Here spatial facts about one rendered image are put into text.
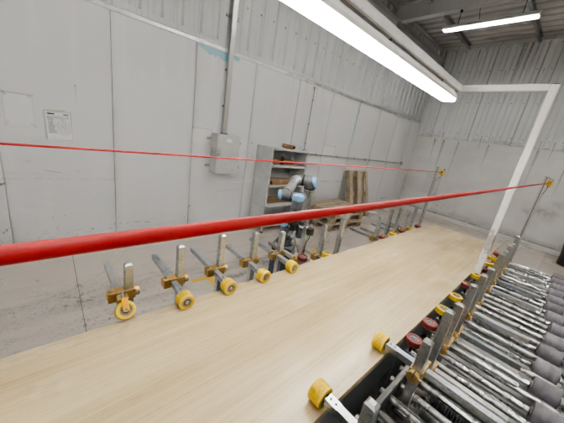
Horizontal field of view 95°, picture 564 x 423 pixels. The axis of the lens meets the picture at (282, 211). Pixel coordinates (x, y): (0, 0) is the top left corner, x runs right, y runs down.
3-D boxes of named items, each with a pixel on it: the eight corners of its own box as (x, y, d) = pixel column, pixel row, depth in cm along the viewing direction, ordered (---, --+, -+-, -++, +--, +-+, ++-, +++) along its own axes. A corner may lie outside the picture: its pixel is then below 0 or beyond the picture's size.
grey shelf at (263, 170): (247, 224, 510) (257, 143, 466) (281, 220, 569) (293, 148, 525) (260, 232, 479) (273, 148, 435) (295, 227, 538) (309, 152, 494)
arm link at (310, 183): (295, 232, 305) (305, 172, 271) (310, 236, 301) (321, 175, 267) (292, 239, 291) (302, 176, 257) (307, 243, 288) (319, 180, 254)
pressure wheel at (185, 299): (193, 295, 136) (180, 306, 133) (186, 286, 131) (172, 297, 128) (198, 301, 132) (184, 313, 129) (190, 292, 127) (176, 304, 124)
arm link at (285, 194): (294, 171, 272) (277, 189, 211) (305, 173, 269) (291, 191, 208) (292, 181, 276) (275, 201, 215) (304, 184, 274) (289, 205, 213)
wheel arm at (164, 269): (150, 258, 163) (150, 253, 162) (157, 258, 166) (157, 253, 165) (181, 303, 129) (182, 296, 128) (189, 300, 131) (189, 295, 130)
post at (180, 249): (173, 318, 153) (176, 243, 139) (179, 315, 155) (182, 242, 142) (175, 321, 151) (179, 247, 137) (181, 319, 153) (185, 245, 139)
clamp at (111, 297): (106, 298, 125) (105, 289, 124) (137, 289, 134) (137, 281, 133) (108, 305, 121) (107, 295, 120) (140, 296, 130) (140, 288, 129)
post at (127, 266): (124, 342, 138) (122, 261, 124) (132, 339, 140) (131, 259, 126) (126, 347, 135) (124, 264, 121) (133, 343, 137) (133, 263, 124)
